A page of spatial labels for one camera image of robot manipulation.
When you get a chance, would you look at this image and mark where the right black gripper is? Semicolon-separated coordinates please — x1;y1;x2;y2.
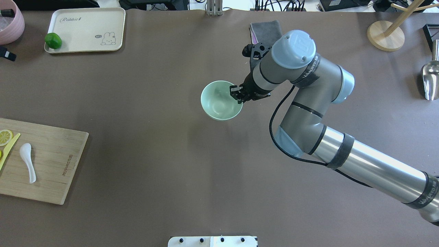
229;74;271;104

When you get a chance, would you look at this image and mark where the light green bowl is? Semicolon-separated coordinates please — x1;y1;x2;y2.
200;80;243;121

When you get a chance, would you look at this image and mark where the white plastic spoon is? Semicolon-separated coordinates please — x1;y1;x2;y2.
19;143;36;184

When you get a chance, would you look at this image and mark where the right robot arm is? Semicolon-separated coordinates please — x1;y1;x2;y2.
229;30;439;225

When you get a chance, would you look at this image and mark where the pink bowl with ice cubes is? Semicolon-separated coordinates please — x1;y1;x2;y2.
0;0;25;45

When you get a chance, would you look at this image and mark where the grey folded cloth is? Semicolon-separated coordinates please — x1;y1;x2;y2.
249;20;283;46

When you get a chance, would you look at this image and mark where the wooden stand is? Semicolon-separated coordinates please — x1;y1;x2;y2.
367;0;439;52

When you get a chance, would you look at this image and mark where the cream rabbit tray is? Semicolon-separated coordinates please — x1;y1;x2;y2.
44;7;126;54

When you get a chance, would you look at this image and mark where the green lime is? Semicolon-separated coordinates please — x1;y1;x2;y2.
44;32;63;49

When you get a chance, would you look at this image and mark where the bamboo cutting board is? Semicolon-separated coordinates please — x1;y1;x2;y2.
0;118;89;205

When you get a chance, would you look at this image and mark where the metal scoop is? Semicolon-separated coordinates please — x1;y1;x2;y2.
422;39;439;101

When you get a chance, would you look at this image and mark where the yellow plastic knife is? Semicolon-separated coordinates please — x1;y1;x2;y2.
0;133;21;170

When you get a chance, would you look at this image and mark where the upper lemon slice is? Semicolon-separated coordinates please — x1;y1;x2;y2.
0;129;13;146

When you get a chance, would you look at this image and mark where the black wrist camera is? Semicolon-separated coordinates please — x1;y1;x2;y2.
242;43;272;72

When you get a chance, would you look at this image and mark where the aluminium frame post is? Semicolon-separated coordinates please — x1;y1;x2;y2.
206;0;223;16

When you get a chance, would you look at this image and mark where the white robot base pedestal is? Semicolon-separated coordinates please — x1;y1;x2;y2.
167;235;259;247

